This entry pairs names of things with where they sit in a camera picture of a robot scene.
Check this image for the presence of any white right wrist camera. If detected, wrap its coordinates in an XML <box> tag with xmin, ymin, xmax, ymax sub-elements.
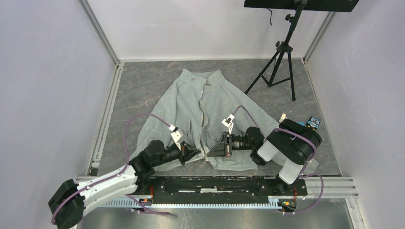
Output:
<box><xmin>221</xmin><ymin>114</ymin><xmax>235</xmax><ymax>134</ymax></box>

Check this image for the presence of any black panel on tripod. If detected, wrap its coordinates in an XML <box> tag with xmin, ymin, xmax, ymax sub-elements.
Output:
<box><xmin>244</xmin><ymin>0</ymin><xmax>359</xmax><ymax>12</ymax></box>

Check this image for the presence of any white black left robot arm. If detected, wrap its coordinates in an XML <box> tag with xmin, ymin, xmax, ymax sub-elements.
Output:
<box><xmin>48</xmin><ymin>140</ymin><xmax>201</xmax><ymax>229</ymax></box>

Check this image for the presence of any blue owl toy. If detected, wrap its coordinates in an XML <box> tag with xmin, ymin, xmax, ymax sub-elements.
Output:
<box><xmin>305</xmin><ymin>116</ymin><xmax>321</xmax><ymax>131</ymax></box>

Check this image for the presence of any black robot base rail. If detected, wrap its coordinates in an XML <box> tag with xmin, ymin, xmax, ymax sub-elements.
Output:
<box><xmin>77</xmin><ymin>175</ymin><xmax>308</xmax><ymax>216</ymax></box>

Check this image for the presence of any blue white toy block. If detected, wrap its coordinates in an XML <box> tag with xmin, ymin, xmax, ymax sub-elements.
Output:
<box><xmin>278</xmin><ymin>113</ymin><xmax>306</xmax><ymax>126</ymax></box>

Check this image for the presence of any black tripod stand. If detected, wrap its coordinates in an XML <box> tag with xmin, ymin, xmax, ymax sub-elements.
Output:
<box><xmin>244</xmin><ymin>8</ymin><xmax>303</xmax><ymax>101</ymax></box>

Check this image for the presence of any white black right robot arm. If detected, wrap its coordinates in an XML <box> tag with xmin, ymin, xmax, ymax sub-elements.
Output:
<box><xmin>207</xmin><ymin>119</ymin><xmax>322</xmax><ymax>195</ymax></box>

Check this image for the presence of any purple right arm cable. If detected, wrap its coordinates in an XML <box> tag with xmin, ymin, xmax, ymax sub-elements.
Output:
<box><xmin>232</xmin><ymin>105</ymin><xmax>325</xmax><ymax>216</ymax></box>

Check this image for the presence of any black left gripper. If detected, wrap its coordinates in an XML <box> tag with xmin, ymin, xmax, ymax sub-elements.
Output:
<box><xmin>152</xmin><ymin>140</ymin><xmax>201</xmax><ymax>167</ymax></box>

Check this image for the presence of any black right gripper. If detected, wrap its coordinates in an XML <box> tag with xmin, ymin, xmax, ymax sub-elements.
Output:
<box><xmin>206</xmin><ymin>132</ymin><xmax>254</xmax><ymax>158</ymax></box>

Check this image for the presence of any grey zip-up jacket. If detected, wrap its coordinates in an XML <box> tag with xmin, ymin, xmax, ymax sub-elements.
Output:
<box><xmin>132</xmin><ymin>69</ymin><xmax>279</xmax><ymax>171</ymax></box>

